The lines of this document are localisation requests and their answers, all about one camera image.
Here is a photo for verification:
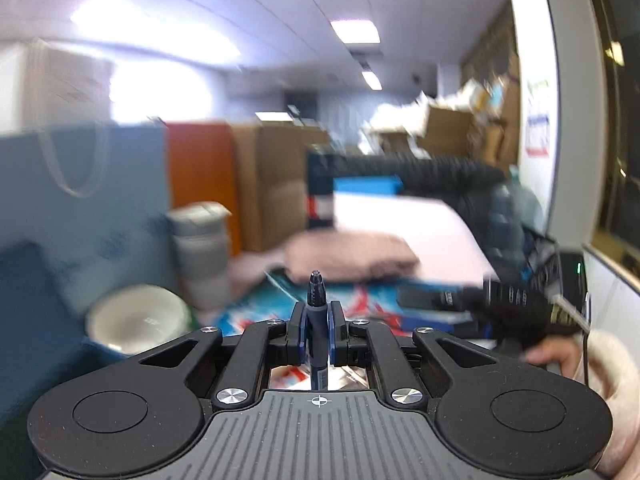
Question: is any person's right hand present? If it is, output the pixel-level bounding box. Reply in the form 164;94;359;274
525;336;589;382

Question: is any pink knitted cloth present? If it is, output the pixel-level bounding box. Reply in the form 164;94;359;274
282;231;422;284

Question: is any white paper bag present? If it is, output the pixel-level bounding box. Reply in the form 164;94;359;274
22;42;117;198

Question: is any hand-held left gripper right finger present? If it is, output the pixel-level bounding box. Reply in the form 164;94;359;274
327;301;503;408

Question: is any large blue cardboard box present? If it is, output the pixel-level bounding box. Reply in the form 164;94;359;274
0;124;173;311

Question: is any grey lidded cup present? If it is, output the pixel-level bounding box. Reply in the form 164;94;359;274
166;202;233;312

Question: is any brown cardboard box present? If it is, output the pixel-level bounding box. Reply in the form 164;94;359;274
231;124;332;254

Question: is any clear water bottle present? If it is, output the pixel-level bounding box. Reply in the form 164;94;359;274
489;179;547;263

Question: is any blue plastic storage box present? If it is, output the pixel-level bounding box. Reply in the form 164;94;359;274
0;241;108;480

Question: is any dark blue pen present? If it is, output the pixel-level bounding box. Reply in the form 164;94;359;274
306;270;331;392

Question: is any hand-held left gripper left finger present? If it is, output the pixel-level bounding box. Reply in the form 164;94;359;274
132;302;307;408

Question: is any orange cardboard box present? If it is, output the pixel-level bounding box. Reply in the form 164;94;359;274
164;122;242;257

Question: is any white board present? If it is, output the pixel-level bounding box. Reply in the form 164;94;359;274
331;194;502;282

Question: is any white ceramic bowl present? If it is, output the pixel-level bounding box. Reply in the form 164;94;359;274
84;284;195;358

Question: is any colourful printed mat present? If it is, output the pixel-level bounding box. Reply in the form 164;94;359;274
212;269;481;391

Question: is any black office chair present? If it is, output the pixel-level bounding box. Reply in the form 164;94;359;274
306;151;507;241

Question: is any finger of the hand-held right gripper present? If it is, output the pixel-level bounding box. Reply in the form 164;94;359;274
397;284;487;313

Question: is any pile of cardboard boxes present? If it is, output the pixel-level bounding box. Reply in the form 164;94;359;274
364;57;522;167

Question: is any wall poster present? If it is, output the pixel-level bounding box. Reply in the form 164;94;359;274
524;79;552;157

